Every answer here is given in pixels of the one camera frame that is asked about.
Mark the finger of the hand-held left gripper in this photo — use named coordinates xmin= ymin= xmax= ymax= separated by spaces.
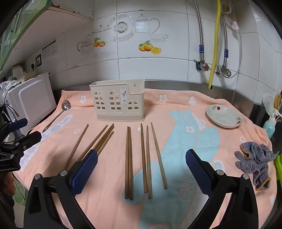
xmin=0 ymin=118 xmax=28 ymax=141
xmin=12 ymin=131 xmax=42 ymax=152

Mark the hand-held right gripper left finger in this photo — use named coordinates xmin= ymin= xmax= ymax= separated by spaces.
xmin=24 ymin=149 xmax=98 ymax=229

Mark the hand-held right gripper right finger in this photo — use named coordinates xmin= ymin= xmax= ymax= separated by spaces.
xmin=185 ymin=149 xmax=260 ymax=229

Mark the brown wooden chopstick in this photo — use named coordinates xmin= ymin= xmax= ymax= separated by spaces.
xmin=63 ymin=124 xmax=90 ymax=171
xmin=97 ymin=131 xmax=115 ymax=156
xmin=129 ymin=127 xmax=134 ymax=200
xmin=146 ymin=125 xmax=153 ymax=199
xmin=93 ymin=125 xmax=115 ymax=152
xmin=87 ymin=123 xmax=115 ymax=153
xmin=140 ymin=123 xmax=148 ymax=194
xmin=76 ymin=125 xmax=108 ymax=163
xmin=124 ymin=126 xmax=129 ymax=200
xmin=151 ymin=122 xmax=168 ymax=190

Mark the cream plastic chopstick holder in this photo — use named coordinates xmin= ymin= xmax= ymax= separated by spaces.
xmin=89 ymin=79 xmax=145 ymax=121

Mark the white microwave oven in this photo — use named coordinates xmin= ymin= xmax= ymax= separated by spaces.
xmin=8 ymin=72 xmax=57 ymax=132

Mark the green patterned mat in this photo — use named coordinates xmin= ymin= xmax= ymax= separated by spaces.
xmin=13 ymin=181 xmax=28 ymax=206

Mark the clear plastic bag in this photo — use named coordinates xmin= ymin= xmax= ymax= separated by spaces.
xmin=0 ymin=80 xmax=21 ymax=106

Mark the metal slotted spoon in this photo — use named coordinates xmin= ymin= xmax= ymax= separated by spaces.
xmin=42 ymin=100 xmax=70 ymax=133

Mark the white kettle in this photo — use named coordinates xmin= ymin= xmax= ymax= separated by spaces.
xmin=10 ymin=65 xmax=26 ymax=81

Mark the grey rag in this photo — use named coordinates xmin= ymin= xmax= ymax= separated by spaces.
xmin=234 ymin=141 xmax=280 ymax=192

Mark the white floral dish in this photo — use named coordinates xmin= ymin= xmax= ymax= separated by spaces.
xmin=206 ymin=104 xmax=242 ymax=129

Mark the peach printed towel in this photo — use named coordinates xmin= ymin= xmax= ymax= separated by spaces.
xmin=12 ymin=88 xmax=280 ymax=229

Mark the green plastic rack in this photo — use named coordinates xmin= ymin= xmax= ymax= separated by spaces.
xmin=273 ymin=152 xmax=282 ymax=187

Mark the blue bottle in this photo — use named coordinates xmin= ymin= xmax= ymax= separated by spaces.
xmin=262 ymin=116 xmax=277 ymax=139

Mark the white rice paddle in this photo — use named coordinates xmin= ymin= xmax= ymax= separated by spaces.
xmin=263 ymin=92 xmax=275 ymax=117

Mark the metal valve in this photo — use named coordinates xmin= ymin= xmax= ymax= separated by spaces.
xmin=216 ymin=65 xmax=232 ymax=77

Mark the white wall label sticker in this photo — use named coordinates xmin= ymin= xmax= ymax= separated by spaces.
xmin=41 ymin=38 xmax=57 ymax=61

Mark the green wall cabinet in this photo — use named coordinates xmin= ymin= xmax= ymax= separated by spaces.
xmin=0 ymin=0 xmax=93 ymax=75

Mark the red handled valve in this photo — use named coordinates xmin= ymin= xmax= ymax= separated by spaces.
xmin=193 ymin=58 xmax=211 ymax=72

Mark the yellow gas hose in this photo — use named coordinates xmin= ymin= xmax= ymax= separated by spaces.
xmin=208 ymin=0 xmax=221 ymax=90

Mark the metal flexible hose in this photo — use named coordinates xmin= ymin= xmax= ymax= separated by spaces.
xmin=221 ymin=0 xmax=232 ymax=67
xmin=194 ymin=0 xmax=205 ymax=64

